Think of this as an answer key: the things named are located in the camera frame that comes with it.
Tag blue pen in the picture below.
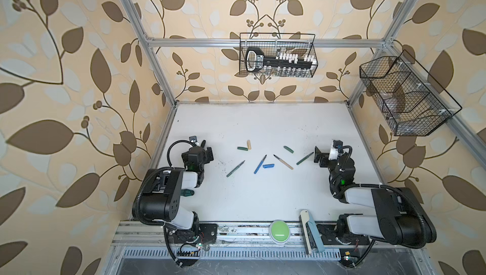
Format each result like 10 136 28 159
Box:
254 155 267 174

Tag tan pen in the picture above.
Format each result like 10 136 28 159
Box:
273 154 294 170

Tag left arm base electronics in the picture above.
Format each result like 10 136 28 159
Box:
163 221 218 267

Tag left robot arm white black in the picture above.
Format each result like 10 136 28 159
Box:
132 136 214 242

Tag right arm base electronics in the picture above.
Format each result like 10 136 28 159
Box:
317 223 375 269

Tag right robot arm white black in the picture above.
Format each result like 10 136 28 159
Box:
313 140 437 249

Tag green pen left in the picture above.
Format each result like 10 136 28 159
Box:
226 161 245 178

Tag green pen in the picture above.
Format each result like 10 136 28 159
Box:
226 161 245 178
296 153 314 166

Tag green pen right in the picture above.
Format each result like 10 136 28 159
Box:
296 153 314 166

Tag green pen cap right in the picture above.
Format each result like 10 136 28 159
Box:
283 146 294 153

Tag grey teal tool holder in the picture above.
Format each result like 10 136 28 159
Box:
299 210 325 255

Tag green round button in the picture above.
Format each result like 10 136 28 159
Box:
268 220 291 245

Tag black bit set case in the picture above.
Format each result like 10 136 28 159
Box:
242 47 318 74

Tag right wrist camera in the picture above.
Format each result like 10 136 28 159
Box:
329 140 343 161

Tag green handled screwdriver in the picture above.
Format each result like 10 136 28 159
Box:
180 189 195 197

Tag black wire basket right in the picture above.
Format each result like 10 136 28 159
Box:
359 50 463 136

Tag black wire basket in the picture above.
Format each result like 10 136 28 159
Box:
359 50 463 136
239 32 318 78

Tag aluminium frame rails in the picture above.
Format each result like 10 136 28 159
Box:
102 0 486 275

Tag black wire basket back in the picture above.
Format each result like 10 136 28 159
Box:
239 32 318 78

